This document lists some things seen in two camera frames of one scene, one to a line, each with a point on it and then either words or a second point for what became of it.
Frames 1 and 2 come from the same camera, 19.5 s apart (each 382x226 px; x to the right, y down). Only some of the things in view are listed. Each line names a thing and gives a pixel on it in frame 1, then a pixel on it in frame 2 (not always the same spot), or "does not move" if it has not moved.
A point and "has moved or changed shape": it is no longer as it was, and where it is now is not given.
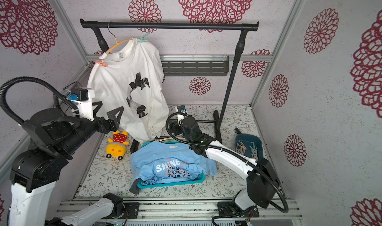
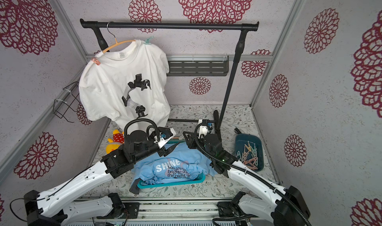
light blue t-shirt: [159, 161] does not move
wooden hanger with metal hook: [104, 55] has moved or changed shape
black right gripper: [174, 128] -> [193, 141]
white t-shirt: [128, 83] has moved or changed shape
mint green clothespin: [142, 40] has moved or changed shape
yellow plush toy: [116, 148] does not move
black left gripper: [106, 127] -> [164, 152]
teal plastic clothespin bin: [249, 145] does not move
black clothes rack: [96, 25] does not move
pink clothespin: [101, 62] has moved or changed shape
